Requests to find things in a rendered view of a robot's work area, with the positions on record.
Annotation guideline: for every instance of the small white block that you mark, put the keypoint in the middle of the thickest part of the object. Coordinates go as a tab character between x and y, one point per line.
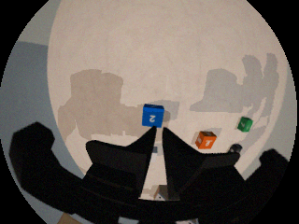
154	154

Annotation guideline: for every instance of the blue block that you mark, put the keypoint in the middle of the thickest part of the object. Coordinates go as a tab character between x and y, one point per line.
153	115

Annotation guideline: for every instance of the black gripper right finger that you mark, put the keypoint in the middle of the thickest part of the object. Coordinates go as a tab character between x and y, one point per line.
183	163

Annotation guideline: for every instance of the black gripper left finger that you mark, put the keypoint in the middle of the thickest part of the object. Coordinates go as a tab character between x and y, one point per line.
134	158

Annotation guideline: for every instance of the green block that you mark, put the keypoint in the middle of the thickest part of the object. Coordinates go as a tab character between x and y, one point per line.
245	124

